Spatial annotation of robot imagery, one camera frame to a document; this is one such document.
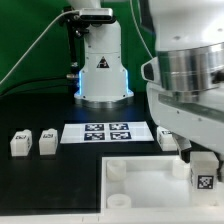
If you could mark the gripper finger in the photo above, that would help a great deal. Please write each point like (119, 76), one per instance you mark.
(220, 170)

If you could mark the white sheet with markers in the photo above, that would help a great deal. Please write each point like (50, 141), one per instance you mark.
(106, 132)

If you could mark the black camera on stand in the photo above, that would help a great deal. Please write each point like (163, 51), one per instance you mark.
(96, 14)

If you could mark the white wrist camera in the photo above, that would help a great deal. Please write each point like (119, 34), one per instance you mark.
(150, 70)

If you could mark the white square tabletop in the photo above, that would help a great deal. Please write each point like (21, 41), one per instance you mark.
(148, 183)

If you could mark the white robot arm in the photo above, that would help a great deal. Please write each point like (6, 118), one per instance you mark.
(185, 79)

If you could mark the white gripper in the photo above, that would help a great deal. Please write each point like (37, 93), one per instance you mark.
(201, 122)

